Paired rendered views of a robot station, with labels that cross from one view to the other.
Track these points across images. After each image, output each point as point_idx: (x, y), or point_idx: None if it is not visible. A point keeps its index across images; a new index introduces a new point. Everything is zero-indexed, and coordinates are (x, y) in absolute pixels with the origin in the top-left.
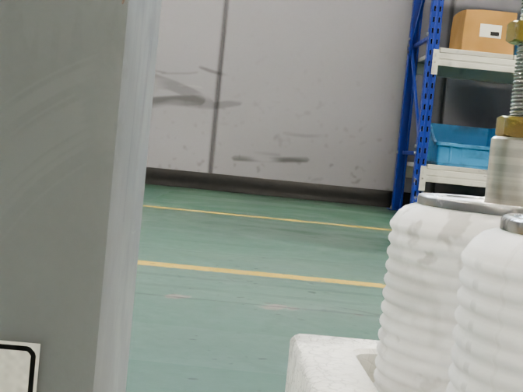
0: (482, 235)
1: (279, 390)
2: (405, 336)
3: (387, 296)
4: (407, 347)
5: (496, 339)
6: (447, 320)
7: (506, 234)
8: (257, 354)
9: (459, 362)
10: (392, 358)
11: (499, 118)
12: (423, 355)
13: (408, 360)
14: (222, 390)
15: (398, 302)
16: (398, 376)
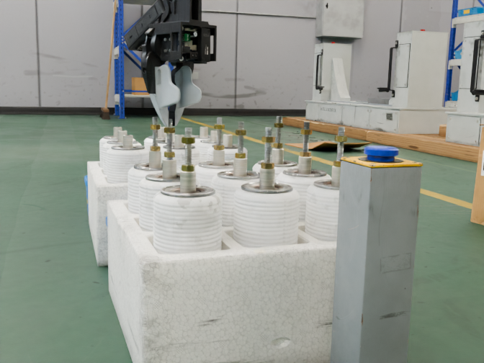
0: (275, 196)
1: None
2: (212, 233)
3: (201, 226)
4: (212, 236)
5: (291, 212)
6: (218, 224)
7: (281, 194)
8: None
9: (281, 221)
10: (207, 242)
11: (189, 166)
12: (216, 235)
13: (212, 240)
14: None
15: (207, 226)
16: (210, 245)
